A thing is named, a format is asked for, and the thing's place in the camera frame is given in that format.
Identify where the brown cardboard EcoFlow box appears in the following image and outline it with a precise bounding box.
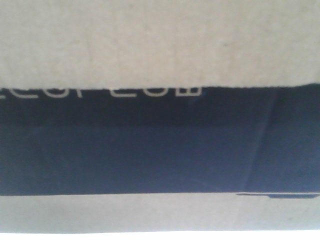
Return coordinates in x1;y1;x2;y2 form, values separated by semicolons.
0;0;320;234

